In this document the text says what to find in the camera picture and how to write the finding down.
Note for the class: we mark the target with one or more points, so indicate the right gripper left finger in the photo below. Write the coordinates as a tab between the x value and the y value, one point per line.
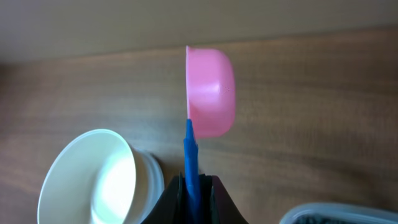
171	206

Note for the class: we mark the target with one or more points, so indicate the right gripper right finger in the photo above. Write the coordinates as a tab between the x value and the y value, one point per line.
217	205

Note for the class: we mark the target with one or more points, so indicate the pink scoop blue handle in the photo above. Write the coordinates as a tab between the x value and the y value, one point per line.
211	105

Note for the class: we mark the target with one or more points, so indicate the white digital kitchen scale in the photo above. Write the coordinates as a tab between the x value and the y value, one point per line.
149	185

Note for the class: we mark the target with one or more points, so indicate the white bowl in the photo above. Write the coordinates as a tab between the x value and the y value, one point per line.
92	180

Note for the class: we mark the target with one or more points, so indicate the clear plastic container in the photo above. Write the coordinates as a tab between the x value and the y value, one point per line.
341	211

